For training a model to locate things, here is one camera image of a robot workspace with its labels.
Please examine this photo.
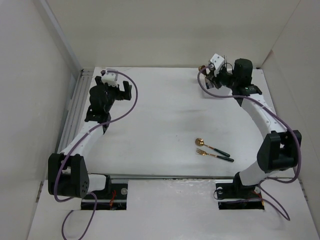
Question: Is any purple cable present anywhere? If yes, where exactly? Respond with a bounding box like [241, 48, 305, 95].
[54, 70, 139, 239]
[197, 65, 302, 222]

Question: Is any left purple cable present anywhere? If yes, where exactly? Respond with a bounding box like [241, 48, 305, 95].
[54, 70, 139, 239]

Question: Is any gold spoon green handle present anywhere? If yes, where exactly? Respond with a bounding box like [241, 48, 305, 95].
[195, 138, 231, 158]

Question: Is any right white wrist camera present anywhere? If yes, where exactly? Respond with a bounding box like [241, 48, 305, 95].
[209, 53, 225, 75]

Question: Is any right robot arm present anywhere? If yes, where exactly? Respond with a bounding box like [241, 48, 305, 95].
[203, 54, 302, 199]

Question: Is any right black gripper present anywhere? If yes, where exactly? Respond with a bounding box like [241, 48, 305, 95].
[206, 65, 239, 90]

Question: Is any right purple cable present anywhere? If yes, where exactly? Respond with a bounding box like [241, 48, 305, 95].
[197, 65, 302, 222]

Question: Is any aluminium rail frame left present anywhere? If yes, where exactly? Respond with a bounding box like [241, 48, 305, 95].
[54, 68, 94, 153]

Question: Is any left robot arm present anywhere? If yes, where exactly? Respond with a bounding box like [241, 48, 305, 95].
[48, 76, 132, 199]

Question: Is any brown wooden spoon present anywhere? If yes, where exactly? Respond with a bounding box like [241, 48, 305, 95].
[198, 65, 206, 71]

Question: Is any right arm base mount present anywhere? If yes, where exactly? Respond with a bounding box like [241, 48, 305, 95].
[214, 181, 265, 210]

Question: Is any gold fork green handle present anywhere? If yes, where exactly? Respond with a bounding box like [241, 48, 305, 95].
[196, 148, 235, 163]

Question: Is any white three-slot utensil container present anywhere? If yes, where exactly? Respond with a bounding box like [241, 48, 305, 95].
[204, 77, 218, 95]

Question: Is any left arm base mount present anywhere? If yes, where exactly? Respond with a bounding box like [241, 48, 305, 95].
[94, 179, 129, 211]

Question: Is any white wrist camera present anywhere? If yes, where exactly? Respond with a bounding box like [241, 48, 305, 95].
[209, 53, 225, 75]
[100, 70, 118, 87]

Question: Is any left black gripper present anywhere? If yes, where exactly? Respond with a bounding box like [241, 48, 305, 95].
[95, 76, 131, 113]

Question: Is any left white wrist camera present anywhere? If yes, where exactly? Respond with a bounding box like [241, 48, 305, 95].
[100, 70, 118, 87]

